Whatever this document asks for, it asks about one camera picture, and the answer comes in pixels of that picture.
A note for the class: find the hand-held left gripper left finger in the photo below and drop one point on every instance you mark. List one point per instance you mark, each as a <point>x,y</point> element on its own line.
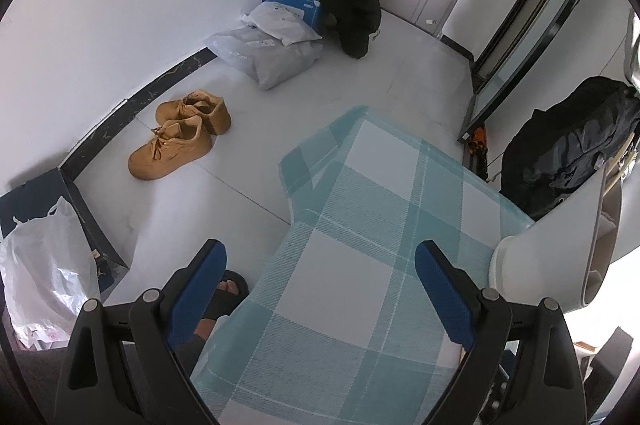
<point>200,292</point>

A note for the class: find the white utensil holder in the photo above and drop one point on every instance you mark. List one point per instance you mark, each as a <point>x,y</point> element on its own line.
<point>545,245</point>

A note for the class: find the orange tool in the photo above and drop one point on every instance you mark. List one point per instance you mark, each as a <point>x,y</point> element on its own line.
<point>477,140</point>

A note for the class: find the tan lace-up shoe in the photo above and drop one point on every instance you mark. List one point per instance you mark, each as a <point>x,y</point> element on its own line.
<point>200,107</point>
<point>167,150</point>

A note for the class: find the grey parcel bag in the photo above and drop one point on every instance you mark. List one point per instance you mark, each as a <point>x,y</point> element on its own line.
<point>270,55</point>

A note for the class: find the black slipper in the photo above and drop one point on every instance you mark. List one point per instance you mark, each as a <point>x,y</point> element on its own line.
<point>227,292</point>

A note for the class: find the white plastic bag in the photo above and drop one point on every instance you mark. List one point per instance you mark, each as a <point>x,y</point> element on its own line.
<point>40,280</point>

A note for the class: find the wooden chopstick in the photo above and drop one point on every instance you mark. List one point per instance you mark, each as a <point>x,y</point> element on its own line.
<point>611,165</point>

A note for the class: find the black jacket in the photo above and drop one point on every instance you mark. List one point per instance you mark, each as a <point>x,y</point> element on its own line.
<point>355,5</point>

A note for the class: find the person's foot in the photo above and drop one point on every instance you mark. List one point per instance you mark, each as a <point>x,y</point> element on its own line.
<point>220,300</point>

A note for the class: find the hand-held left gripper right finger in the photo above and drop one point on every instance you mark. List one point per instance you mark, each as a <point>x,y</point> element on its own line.
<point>442,292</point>

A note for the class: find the dark cardboard box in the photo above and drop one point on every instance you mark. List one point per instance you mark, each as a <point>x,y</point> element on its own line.
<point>50,200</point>

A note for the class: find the black framed glass door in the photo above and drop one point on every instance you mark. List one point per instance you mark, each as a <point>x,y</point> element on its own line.
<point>530,40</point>

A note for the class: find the grey trouser leg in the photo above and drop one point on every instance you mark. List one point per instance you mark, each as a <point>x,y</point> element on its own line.
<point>192,352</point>

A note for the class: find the white parcel bag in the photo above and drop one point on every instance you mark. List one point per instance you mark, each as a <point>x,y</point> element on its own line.
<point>282,20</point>

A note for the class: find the teal checked tablecloth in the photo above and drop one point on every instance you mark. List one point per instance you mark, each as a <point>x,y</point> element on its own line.
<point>350,255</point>

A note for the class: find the black backpack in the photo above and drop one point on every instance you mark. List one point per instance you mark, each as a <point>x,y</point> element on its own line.
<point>575,145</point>

